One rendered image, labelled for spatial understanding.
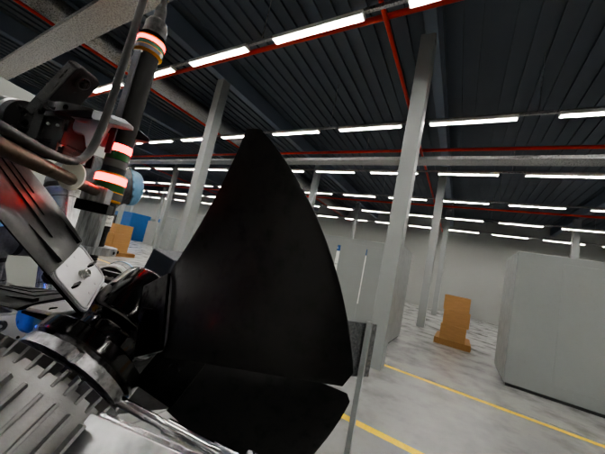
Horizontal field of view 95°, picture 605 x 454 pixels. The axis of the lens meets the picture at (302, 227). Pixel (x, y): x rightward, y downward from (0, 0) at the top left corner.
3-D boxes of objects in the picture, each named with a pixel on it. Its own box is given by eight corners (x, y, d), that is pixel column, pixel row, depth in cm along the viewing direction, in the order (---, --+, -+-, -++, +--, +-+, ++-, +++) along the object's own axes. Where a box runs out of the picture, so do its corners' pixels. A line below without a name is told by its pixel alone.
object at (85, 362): (110, 381, 29) (126, 364, 30) (0, 321, 30) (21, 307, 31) (121, 427, 37) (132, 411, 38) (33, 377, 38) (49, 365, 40)
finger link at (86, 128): (126, 158, 43) (79, 151, 45) (136, 122, 43) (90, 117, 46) (108, 149, 40) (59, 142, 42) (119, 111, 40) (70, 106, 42)
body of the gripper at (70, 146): (96, 170, 49) (35, 158, 50) (110, 124, 50) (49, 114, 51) (56, 153, 41) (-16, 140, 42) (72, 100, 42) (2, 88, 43)
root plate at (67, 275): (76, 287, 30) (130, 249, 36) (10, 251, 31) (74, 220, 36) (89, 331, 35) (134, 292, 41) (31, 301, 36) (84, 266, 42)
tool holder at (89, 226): (104, 258, 39) (124, 192, 40) (43, 249, 37) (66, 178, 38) (121, 255, 48) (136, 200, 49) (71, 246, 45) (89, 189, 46)
